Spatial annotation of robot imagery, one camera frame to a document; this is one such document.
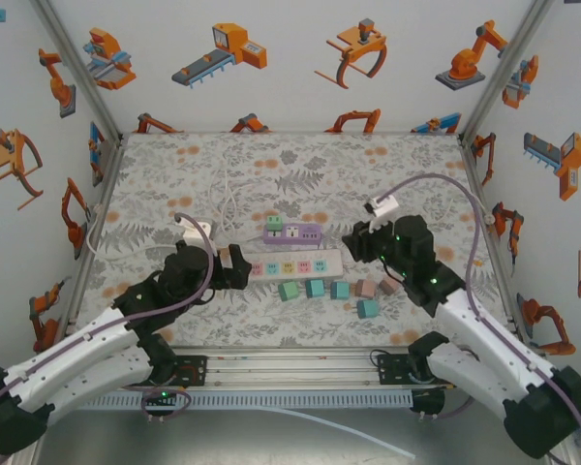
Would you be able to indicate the white multi-socket power strip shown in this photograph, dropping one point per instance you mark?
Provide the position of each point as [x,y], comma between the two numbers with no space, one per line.
[329,266]

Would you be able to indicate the pink plug adapter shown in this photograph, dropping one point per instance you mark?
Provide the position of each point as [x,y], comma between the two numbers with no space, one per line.
[388,286]
[365,288]

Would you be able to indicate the teal plug adapter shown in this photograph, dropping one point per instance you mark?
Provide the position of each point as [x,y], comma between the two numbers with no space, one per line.
[314,288]
[366,309]
[340,289]

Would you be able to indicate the green plug adapter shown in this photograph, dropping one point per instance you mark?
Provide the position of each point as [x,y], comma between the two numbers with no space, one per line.
[288,291]
[274,223]

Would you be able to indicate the purple USB power strip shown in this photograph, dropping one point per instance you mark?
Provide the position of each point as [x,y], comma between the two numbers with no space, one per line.
[295,234]

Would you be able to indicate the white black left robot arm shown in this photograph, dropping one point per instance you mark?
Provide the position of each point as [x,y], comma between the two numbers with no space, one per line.
[87,378]

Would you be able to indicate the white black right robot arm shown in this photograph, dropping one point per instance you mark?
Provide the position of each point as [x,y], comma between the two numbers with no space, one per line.
[465,373]

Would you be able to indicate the floral patterned tablecloth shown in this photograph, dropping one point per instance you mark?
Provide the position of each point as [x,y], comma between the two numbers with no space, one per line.
[368,160]

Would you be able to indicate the white plastic tube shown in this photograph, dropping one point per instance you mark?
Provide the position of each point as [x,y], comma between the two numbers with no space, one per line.
[368,436]

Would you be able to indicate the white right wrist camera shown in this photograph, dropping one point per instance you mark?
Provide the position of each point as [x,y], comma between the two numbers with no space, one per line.
[385,207]

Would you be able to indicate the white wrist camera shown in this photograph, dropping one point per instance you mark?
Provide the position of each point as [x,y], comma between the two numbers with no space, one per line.
[198,230]
[385,207]

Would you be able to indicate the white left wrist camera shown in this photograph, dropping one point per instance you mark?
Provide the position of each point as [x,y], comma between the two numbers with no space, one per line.
[198,230]

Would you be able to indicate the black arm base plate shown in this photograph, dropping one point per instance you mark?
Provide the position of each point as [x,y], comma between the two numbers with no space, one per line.
[196,373]
[389,370]

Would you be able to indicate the aluminium side rail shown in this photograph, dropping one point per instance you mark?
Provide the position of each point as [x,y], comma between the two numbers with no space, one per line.
[474,174]
[107,174]

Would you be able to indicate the aluminium mounting rail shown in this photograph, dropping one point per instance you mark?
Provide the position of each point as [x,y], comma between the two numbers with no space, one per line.
[290,370]

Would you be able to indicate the aluminium frame post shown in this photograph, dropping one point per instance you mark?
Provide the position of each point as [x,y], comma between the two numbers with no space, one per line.
[80,68]
[504,68]

